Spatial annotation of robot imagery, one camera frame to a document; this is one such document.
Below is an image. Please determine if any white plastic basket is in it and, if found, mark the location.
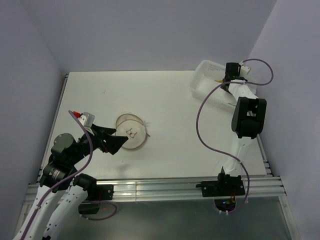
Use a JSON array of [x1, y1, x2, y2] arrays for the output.
[[189, 59, 258, 114]]

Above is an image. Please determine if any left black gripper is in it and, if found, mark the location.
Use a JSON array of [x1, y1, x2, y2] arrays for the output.
[[68, 123, 128, 165]]

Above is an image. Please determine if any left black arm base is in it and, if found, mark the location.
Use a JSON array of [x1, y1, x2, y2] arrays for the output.
[[78, 184, 114, 216]]

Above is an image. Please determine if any aluminium rail frame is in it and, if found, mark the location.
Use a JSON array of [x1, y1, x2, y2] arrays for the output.
[[23, 72, 286, 205]]

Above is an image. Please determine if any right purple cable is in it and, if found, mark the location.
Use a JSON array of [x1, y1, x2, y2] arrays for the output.
[[195, 58, 274, 215]]

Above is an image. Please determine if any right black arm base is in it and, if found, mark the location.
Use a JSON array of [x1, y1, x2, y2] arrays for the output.
[[195, 172, 246, 197]]

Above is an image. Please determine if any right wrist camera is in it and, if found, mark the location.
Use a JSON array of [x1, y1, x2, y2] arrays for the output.
[[239, 62, 251, 76]]

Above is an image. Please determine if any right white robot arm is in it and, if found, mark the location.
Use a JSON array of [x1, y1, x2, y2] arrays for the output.
[[222, 62, 267, 177]]

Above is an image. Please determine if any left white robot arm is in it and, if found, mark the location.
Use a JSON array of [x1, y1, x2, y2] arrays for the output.
[[14, 124, 128, 240]]

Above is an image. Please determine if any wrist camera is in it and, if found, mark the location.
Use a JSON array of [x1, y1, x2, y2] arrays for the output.
[[239, 62, 251, 76], [72, 111, 95, 131]]

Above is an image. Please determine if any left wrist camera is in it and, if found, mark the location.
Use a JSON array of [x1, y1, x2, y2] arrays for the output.
[[72, 111, 95, 131]]

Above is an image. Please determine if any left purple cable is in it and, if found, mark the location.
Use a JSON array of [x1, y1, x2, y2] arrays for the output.
[[18, 109, 94, 240]]

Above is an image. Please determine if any purple cable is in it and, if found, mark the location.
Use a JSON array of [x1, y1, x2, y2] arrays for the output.
[[195, 58, 274, 215], [18, 109, 94, 240]]

